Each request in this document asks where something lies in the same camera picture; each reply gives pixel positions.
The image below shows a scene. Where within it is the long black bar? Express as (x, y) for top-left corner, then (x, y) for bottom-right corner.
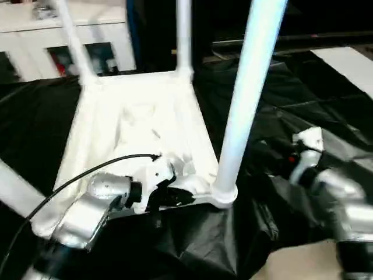
(212, 31), (373, 48)

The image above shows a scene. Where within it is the white display cabinet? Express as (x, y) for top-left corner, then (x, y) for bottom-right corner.
(0, 3), (138, 83)

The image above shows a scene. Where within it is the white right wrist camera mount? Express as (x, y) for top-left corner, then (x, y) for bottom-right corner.
(289, 126), (326, 185)

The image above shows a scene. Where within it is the red white box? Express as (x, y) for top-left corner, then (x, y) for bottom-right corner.
(54, 57), (70, 78)

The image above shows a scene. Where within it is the black left wrist camera cable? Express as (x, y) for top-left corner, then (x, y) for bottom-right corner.
(5, 152), (163, 264)

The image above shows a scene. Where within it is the black shiny mat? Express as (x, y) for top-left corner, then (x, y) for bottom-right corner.
(0, 49), (373, 278)

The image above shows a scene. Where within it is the black silver ornament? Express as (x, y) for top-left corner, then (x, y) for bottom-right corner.
(31, 0), (59, 20)

